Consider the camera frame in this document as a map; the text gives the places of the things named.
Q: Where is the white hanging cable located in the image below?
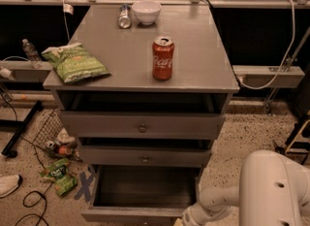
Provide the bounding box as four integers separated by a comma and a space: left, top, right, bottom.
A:
236, 0, 296, 91

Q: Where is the grey drawer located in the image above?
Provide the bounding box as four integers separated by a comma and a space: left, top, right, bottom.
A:
78, 138, 211, 168
81, 166, 201, 226
59, 111, 225, 140

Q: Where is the wire mesh basket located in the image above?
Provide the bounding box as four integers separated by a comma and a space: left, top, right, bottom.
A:
33, 109, 80, 161

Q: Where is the grey middle drawer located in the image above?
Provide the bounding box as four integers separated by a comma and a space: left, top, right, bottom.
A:
78, 138, 211, 168

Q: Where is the small can in basket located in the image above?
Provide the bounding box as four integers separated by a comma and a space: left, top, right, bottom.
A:
46, 141, 55, 149

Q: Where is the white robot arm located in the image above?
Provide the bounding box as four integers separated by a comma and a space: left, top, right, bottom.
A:
181, 150, 310, 226

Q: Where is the grey drawer cabinet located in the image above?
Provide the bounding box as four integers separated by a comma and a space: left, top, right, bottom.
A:
43, 4, 240, 166

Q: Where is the silver can lying down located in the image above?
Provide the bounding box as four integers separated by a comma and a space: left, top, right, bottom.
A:
118, 4, 132, 29

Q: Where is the green chip bag on cabinet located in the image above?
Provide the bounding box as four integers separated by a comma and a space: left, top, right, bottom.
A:
42, 43, 109, 83

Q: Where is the black stand leg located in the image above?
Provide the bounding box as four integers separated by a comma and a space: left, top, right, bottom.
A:
0, 101, 44, 158

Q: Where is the clear water bottle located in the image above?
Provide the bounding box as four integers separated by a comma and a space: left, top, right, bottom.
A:
22, 39, 43, 69

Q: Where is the wheeled cart base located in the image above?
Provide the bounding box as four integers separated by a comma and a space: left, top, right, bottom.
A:
273, 112, 310, 165

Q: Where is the white shoe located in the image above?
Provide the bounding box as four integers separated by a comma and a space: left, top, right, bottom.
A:
0, 175, 22, 198

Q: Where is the green chip bag on floor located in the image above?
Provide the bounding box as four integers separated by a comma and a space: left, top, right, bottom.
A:
40, 158, 78, 197

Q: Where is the red Coca-Cola can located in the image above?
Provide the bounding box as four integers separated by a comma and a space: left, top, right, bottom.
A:
152, 35, 174, 81

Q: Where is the grey top drawer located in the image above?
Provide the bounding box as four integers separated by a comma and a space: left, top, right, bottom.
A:
59, 111, 225, 140

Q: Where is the grey bottom drawer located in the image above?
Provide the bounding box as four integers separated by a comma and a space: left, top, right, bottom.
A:
81, 166, 201, 226

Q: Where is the white bowl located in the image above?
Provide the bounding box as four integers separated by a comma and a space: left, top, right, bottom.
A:
132, 0, 162, 25

